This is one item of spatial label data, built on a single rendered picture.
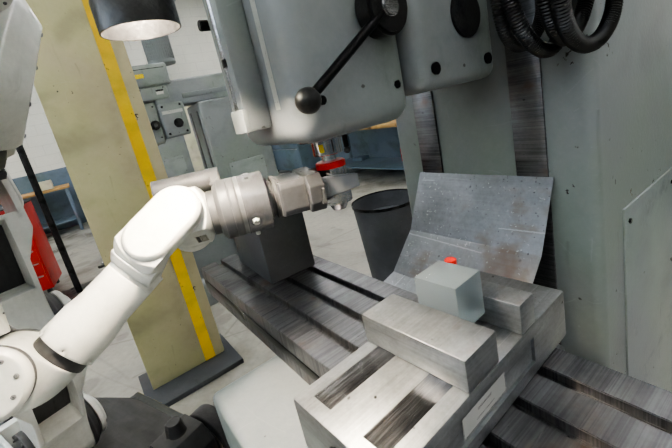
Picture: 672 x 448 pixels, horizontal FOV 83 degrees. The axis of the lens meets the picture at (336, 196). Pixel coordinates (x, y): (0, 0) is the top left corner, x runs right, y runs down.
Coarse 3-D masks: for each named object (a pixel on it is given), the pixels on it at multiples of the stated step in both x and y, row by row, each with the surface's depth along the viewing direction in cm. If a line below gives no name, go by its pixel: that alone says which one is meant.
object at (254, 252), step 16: (288, 224) 88; (304, 224) 91; (240, 240) 99; (256, 240) 87; (272, 240) 86; (288, 240) 89; (304, 240) 91; (240, 256) 104; (256, 256) 91; (272, 256) 87; (288, 256) 89; (304, 256) 91; (256, 272) 95; (272, 272) 87; (288, 272) 89
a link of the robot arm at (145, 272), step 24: (168, 192) 49; (192, 192) 50; (144, 216) 48; (168, 216) 48; (192, 216) 49; (120, 240) 47; (144, 240) 47; (168, 240) 47; (120, 264) 47; (144, 264) 46; (144, 288) 49
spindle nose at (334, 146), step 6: (336, 138) 57; (312, 144) 57; (318, 144) 56; (324, 144) 56; (330, 144) 56; (336, 144) 57; (312, 150) 58; (318, 150) 57; (324, 150) 56; (330, 150) 56; (336, 150) 57; (342, 150) 58; (318, 156) 57
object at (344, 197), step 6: (336, 168) 57; (342, 168) 58; (324, 174) 58; (330, 174) 57; (336, 174) 57; (342, 192) 58; (348, 192) 59; (330, 198) 58; (336, 198) 58; (342, 198) 58; (348, 198) 59; (330, 204) 59; (336, 204) 58
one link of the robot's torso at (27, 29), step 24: (24, 0) 61; (0, 24) 55; (24, 24) 59; (0, 48) 53; (24, 48) 57; (0, 72) 51; (24, 72) 56; (0, 96) 51; (24, 96) 55; (0, 120) 54; (24, 120) 57; (0, 144) 57; (0, 168) 67
